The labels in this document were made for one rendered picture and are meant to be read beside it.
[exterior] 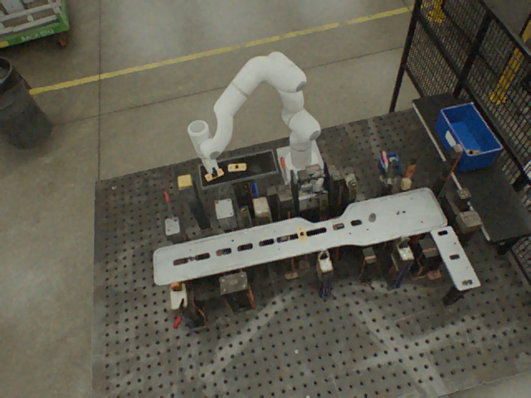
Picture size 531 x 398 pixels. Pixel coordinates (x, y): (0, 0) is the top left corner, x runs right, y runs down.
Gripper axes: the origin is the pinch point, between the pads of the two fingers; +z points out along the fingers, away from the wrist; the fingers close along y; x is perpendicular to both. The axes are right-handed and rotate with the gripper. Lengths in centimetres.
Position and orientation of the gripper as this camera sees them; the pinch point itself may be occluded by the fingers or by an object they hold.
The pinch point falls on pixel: (213, 172)
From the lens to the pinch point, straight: 191.4
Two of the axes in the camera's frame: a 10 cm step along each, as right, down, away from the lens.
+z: 0.9, 5.3, 8.4
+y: 4.6, 7.3, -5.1
